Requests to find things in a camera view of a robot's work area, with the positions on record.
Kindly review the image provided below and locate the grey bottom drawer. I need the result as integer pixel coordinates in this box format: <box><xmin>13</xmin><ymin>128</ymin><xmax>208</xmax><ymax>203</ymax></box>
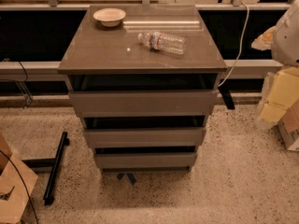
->
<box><xmin>94</xmin><ymin>153</ymin><xmax>197</xmax><ymax>169</ymax></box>

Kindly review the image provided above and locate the metal bracket left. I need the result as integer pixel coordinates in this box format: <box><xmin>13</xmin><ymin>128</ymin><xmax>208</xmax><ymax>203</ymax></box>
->
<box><xmin>2</xmin><ymin>58</ymin><xmax>34</xmax><ymax>108</ymax></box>

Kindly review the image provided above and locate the grey middle drawer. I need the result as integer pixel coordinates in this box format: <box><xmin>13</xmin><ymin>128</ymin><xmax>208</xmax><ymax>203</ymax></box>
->
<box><xmin>84</xmin><ymin>128</ymin><xmax>206</xmax><ymax>148</ymax></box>

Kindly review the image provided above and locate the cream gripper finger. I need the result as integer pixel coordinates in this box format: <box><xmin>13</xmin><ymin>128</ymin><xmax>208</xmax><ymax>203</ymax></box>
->
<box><xmin>251</xmin><ymin>26</ymin><xmax>276</xmax><ymax>51</ymax></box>

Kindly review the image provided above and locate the clear plastic water bottle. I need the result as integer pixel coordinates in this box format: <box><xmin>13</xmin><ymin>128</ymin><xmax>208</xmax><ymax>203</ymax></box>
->
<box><xmin>137</xmin><ymin>31</ymin><xmax>186</xmax><ymax>55</ymax></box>

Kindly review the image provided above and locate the grey drawer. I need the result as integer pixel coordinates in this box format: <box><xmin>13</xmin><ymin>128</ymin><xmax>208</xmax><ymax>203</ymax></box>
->
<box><xmin>84</xmin><ymin>128</ymin><xmax>206</xmax><ymax>148</ymax></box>
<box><xmin>69</xmin><ymin>91</ymin><xmax>217</xmax><ymax>118</ymax></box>
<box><xmin>94</xmin><ymin>153</ymin><xmax>197</xmax><ymax>169</ymax></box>

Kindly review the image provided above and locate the grey top drawer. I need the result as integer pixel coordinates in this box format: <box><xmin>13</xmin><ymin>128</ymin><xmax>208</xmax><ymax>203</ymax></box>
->
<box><xmin>69</xmin><ymin>91</ymin><xmax>217</xmax><ymax>118</ymax></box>

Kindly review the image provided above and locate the white paper bowl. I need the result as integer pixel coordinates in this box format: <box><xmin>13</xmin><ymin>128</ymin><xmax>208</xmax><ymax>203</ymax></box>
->
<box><xmin>93</xmin><ymin>8</ymin><xmax>126</xmax><ymax>27</ymax></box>

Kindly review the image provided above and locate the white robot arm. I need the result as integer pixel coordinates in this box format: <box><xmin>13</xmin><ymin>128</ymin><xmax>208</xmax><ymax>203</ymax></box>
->
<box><xmin>251</xmin><ymin>0</ymin><xmax>299</xmax><ymax>129</ymax></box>

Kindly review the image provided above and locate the black table leg bracket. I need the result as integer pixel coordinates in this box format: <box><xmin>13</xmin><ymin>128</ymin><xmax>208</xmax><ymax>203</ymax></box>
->
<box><xmin>218</xmin><ymin>85</ymin><xmax>235</xmax><ymax>110</ymax></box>

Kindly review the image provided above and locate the black metal stand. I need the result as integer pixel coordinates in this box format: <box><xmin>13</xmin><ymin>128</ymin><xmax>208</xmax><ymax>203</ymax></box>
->
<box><xmin>24</xmin><ymin>132</ymin><xmax>70</xmax><ymax>205</ymax></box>

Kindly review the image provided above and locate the black cable left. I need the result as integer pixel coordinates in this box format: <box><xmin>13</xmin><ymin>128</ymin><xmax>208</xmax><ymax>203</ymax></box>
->
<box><xmin>0</xmin><ymin>149</ymin><xmax>40</xmax><ymax>224</ymax></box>

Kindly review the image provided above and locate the grey drawer cabinet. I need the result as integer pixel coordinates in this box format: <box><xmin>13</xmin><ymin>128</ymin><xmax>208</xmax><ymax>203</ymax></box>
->
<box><xmin>58</xmin><ymin>5</ymin><xmax>227</xmax><ymax>172</ymax></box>

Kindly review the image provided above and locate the white cable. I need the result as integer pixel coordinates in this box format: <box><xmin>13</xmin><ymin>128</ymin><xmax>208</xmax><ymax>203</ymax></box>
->
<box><xmin>217</xmin><ymin>2</ymin><xmax>251</xmax><ymax>88</ymax></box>

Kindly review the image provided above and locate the cardboard box right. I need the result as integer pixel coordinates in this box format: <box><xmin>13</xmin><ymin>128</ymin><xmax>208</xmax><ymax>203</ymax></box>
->
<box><xmin>278</xmin><ymin>100</ymin><xmax>299</xmax><ymax>152</ymax></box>

